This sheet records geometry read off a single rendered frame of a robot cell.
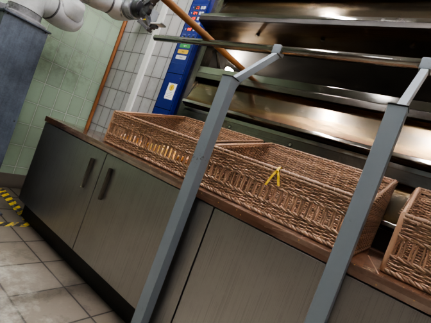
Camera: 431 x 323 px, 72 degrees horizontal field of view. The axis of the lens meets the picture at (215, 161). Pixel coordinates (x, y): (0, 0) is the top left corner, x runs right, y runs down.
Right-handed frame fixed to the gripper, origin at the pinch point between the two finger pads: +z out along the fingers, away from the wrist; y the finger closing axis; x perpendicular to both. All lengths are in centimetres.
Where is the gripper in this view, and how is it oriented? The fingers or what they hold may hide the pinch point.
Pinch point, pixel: (167, 9)
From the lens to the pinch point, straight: 139.0
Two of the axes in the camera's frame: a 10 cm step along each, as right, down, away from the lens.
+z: 7.6, 3.0, -5.7
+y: -3.5, 9.3, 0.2
